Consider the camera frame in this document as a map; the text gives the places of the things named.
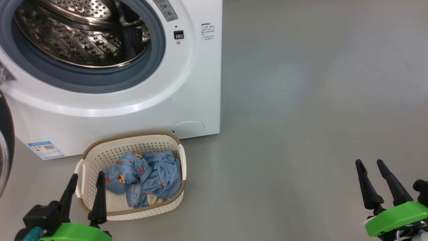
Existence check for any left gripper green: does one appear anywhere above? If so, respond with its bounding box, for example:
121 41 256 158
39 171 113 241

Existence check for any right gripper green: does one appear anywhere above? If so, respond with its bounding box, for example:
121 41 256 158
355 159 428 241

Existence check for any beige cloth garment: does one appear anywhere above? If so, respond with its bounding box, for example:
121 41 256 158
147 193 165 205

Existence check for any blue printed garment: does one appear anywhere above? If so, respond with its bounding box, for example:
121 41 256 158
102 151 183 209

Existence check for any black glass washing machine door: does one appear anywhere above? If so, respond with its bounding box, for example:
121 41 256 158
0 90 16 198

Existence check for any cream perforated laundry basket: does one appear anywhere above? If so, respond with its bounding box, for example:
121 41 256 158
74 131 187 221

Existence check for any white front-load washing machine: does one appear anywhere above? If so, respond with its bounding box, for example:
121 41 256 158
0 0 223 160

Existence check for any blue energy label sticker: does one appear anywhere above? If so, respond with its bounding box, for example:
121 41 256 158
27 141 65 160

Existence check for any round white filter cover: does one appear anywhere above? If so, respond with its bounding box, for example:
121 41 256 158
171 121 205 138

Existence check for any black text instruction label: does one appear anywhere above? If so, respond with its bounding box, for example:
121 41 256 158
200 22 216 41

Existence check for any teal cable connector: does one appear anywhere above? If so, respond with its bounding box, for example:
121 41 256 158
15 227 44 241

